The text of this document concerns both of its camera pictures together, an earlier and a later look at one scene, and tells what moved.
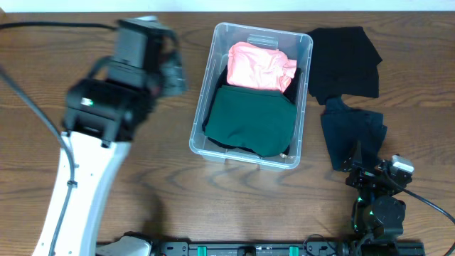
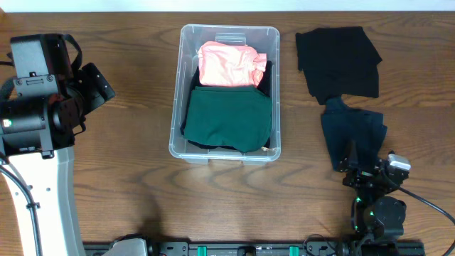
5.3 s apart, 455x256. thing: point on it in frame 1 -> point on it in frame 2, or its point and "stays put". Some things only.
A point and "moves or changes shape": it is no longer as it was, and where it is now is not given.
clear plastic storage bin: x=298 y=45 -> x=227 y=98
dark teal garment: x=352 y=133 stays put
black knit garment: x=291 y=90 -> x=264 y=86
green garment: x=263 y=121 moves or changes shape
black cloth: x=343 y=61 stays put
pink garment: x=257 y=67 -> x=225 y=65
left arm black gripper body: x=172 y=76 -> x=98 y=82
